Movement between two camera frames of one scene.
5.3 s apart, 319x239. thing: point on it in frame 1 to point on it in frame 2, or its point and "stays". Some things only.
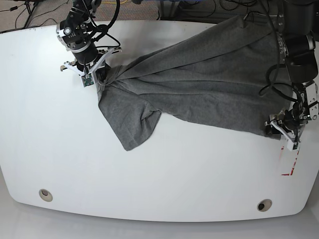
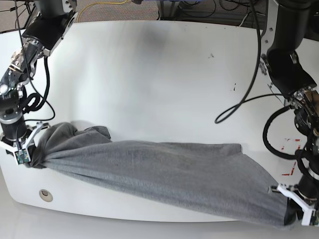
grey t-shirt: x=215 y=77 to x=214 y=178
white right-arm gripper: x=276 y=132 to x=307 y=208
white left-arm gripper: x=88 y=78 to x=21 y=154
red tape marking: x=292 y=167 stays
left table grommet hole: x=45 y=195 stays
